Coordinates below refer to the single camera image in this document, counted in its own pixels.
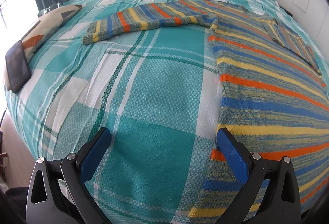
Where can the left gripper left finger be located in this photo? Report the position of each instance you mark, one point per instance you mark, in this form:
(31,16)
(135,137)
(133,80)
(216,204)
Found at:
(57,192)

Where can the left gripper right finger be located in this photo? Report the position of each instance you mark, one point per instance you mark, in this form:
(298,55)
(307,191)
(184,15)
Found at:
(281,201)

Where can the striped knit sweater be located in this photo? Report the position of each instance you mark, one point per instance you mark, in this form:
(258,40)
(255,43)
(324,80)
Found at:
(273,97)

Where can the teal plaid bedspread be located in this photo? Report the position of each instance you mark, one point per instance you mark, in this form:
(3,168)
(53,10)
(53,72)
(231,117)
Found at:
(158,93)

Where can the patterned beige pillow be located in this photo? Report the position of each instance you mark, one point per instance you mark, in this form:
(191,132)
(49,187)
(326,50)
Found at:
(46,26)

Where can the white wardrobe doors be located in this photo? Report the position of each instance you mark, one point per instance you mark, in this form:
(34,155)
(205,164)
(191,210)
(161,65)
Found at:
(310,15)

